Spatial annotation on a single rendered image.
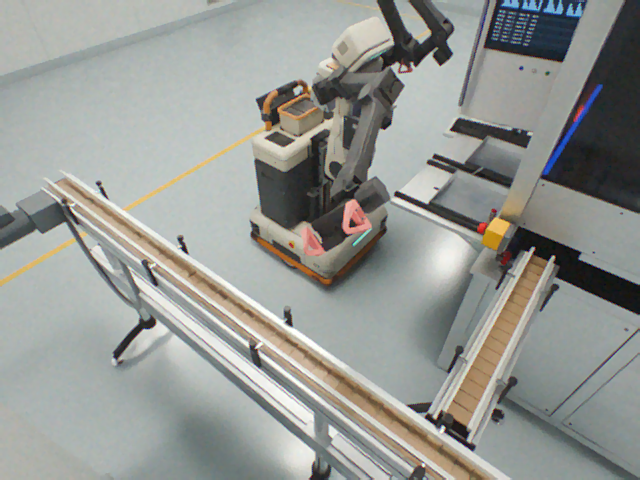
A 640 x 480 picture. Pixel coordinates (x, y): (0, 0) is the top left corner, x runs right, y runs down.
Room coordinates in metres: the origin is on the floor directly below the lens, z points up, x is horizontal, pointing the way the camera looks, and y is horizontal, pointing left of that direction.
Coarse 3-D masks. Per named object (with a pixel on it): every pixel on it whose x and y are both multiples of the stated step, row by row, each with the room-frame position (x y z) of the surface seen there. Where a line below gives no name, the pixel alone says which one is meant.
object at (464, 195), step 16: (464, 176) 1.38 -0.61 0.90; (448, 192) 1.29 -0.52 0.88; (464, 192) 1.29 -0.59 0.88; (480, 192) 1.29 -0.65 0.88; (496, 192) 1.29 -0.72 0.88; (448, 208) 1.15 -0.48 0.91; (464, 208) 1.19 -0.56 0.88; (480, 208) 1.19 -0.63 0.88; (496, 208) 1.19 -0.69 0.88; (512, 240) 1.00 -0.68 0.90
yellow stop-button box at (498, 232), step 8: (496, 224) 0.94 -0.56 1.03; (504, 224) 0.94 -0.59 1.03; (512, 224) 0.94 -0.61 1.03; (488, 232) 0.92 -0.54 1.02; (496, 232) 0.90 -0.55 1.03; (504, 232) 0.90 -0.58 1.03; (512, 232) 0.90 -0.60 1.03; (488, 240) 0.91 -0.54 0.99; (496, 240) 0.90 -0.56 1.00; (504, 240) 0.88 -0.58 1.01; (496, 248) 0.89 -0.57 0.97; (504, 248) 0.88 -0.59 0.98
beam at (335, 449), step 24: (120, 288) 1.15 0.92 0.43; (144, 288) 1.06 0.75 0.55; (168, 312) 0.94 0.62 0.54; (192, 336) 0.82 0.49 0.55; (216, 336) 0.82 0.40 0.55; (216, 360) 0.73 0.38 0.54; (240, 360) 0.72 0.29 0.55; (240, 384) 0.66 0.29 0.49; (264, 384) 0.63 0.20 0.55; (264, 408) 0.59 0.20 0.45; (288, 408) 0.55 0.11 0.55; (312, 432) 0.47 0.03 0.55; (336, 432) 0.47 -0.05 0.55; (336, 456) 0.40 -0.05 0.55; (360, 456) 0.40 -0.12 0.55
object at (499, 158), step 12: (492, 144) 1.65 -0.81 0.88; (504, 144) 1.62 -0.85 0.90; (480, 156) 1.55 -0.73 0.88; (492, 156) 1.55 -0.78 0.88; (504, 156) 1.55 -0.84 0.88; (516, 156) 1.55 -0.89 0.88; (480, 168) 1.43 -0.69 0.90; (492, 168) 1.46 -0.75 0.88; (504, 168) 1.46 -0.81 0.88; (516, 168) 1.46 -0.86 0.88
